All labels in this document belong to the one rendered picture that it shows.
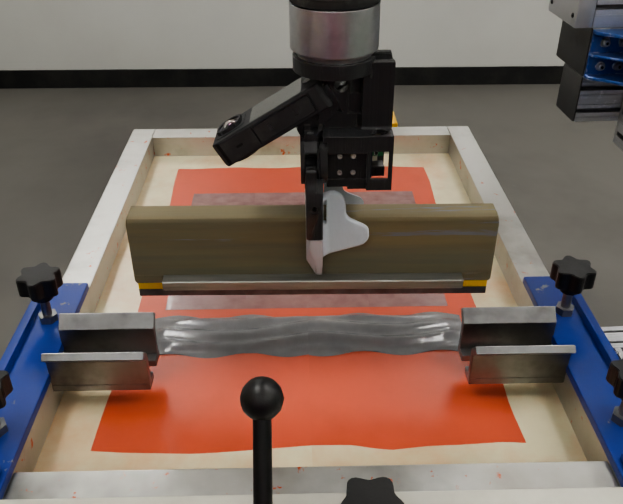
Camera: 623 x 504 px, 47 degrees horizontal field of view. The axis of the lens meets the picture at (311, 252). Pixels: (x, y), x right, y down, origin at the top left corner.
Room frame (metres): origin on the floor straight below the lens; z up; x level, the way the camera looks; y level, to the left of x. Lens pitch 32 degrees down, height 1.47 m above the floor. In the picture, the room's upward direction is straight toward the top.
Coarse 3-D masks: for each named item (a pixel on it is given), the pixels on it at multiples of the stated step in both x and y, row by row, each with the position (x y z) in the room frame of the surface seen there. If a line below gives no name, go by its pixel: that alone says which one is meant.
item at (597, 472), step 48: (144, 144) 1.09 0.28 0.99; (192, 144) 1.12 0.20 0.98; (288, 144) 1.13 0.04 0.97; (432, 144) 1.13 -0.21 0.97; (480, 192) 0.92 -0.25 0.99; (96, 240) 0.79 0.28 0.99; (528, 240) 0.79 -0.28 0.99; (96, 288) 0.70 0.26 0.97; (576, 432) 0.48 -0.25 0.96; (48, 480) 0.40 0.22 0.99; (96, 480) 0.40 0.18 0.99; (144, 480) 0.40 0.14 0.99; (192, 480) 0.40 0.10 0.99; (240, 480) 0.40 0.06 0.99; (288, 480) 0.40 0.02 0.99; (336, 480) 0.40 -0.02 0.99; (432, 480) 0.40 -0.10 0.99; (480, 480) 0.40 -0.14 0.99; (528, 480) 0.40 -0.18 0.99; (576, 480) 0.40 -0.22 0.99
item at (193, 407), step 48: (192, 192) 0.99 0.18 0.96; (240, 192) 0.99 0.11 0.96; (288, 192) 0.99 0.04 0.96; (192, 384) 0.55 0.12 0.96; (240, 384) 0.55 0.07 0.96; (288, 384) 0.55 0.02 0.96; (96, 432) 0.49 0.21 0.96; (144, 432) 0.49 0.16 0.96; (192, 432) 0.49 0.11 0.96; (240, 432) 0.49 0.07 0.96; (288, 432) 0.49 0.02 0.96
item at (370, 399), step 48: (384, 192) 0.99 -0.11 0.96; (432, 192) 0.99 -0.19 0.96; (336, 384) 0.55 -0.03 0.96; (384, 384) 0.55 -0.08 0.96; (432, 384) 0.55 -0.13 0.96; (480, 384) 0.55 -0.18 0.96; (336, 432) 0.49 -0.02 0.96; (384, 432) 0.49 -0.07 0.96; (432, 432) 0.49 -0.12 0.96; (480, 432) 0.49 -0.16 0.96
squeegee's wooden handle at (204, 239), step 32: (128, 224) 0.58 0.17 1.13; (160, 224) 0.58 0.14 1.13; (192, 224) 0.59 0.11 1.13; (224, 224) 0.59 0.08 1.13; (256, 224) 0.59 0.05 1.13; (288, 224) 0.59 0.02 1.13; (384, 224) 0.59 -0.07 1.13; (416, 224) 0.59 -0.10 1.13; (448, 224) 0.59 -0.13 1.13; (480, 224) 0.59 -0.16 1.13; (160, 256) 0.58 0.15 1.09; (192, 256) 0.59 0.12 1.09; (224, 256) 0.59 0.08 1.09; (256, 256) 0.59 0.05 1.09; (288, 256) 0.59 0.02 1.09; (352, 256) 0.59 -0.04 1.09; (384, 256) 0.59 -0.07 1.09; (416, 256) 0.59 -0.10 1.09; (448, 256) 0.59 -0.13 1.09; (480, 256) 0.59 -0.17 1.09
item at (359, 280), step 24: (168, 288) 0.57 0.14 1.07; (192, 288) 0.57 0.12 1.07; (216, 288) 0.57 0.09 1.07; (240, 288) 0.57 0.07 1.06; (264, 288) 0.57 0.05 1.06; (288, 288) 0.57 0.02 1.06; (312, 288) 0.57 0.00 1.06; (336, 288) 0.57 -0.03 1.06; (360, 288) 0.57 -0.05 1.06; (384, 288) 0.57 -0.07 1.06; (408, 288) 0.57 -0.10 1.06
